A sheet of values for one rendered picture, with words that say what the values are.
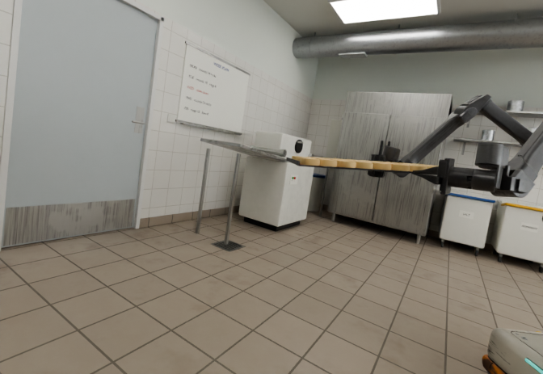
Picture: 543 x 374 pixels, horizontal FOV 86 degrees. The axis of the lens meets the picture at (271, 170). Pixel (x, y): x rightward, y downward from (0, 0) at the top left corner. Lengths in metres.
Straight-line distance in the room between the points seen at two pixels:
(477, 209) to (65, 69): 4.72
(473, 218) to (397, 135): 1.45
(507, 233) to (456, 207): 0.61
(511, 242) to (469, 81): 2.38
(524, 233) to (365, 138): 2.23
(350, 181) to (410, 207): 0.90
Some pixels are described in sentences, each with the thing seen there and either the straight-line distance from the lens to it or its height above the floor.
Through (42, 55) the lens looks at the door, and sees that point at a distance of 2.78.
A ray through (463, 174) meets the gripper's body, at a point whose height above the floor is 0.99.
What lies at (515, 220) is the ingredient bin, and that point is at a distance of 4.72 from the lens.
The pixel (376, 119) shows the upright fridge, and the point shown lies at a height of 1.65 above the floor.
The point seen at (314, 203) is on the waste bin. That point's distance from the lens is 5.31.
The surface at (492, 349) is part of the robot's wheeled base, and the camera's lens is 2.00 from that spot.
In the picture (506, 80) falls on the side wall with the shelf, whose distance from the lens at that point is 5.53.
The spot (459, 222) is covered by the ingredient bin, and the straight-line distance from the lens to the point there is 4.68.
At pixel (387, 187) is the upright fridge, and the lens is 4.46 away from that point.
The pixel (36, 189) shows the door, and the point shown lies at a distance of 2.81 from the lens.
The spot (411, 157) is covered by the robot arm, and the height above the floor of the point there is 1.04.
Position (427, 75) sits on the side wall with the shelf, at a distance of 5.56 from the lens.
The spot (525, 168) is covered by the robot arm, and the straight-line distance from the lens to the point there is 1.01.
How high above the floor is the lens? 0.98
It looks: 4 degrees down
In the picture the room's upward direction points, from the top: 9 degrees clockwise
